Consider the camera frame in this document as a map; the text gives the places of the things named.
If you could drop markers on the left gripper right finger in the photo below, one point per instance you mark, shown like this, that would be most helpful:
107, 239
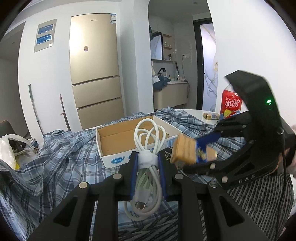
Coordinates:
205, 211

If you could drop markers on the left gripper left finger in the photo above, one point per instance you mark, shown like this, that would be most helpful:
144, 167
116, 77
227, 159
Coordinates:
90, 211

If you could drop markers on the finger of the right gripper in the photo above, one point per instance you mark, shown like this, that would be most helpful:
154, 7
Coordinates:
205, 138
255, 159

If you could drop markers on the gold blue cigarette pack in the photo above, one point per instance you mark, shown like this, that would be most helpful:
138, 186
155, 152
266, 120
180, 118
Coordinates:
187, 151

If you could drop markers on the black cigarette pack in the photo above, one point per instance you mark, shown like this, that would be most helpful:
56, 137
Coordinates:
167, 153

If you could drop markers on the red iced tea bottle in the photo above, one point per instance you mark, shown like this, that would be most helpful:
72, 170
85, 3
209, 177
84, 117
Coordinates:
231, 103

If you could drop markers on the small gold blue carton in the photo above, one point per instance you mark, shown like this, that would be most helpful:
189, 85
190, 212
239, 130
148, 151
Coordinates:
211, 116

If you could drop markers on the grey striped cloth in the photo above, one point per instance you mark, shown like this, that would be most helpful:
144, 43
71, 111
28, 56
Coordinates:
267, 201

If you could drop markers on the blue plaid shirt cloth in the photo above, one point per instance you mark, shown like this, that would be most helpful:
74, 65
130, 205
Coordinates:
31, 193

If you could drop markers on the beige bathroom vanity cabinet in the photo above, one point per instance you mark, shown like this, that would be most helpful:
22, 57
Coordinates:
172, 95

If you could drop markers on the shallow white cardboard box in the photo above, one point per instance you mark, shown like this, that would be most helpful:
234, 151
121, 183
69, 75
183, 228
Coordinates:
115, 142

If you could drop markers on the dark blue clothes pile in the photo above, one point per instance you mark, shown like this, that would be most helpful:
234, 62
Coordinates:
159, 82

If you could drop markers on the black faucet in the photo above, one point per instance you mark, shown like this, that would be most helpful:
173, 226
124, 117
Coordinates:
162, 72

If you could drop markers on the white plastic bag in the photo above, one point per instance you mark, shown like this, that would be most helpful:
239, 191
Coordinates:
16, 151

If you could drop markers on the dark grey chair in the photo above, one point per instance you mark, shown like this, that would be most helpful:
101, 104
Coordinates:
6, 129

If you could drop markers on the bathroom mirror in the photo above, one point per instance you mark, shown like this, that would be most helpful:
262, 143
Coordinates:
157, 46

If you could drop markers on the gold three-door refrigerator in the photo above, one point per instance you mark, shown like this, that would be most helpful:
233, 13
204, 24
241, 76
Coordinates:
94, 69

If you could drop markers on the grey mop handle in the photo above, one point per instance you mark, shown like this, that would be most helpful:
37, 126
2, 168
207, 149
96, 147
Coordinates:
34, 108

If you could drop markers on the grey wall electrical panel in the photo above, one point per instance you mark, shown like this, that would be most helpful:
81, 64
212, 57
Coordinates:
45, 35

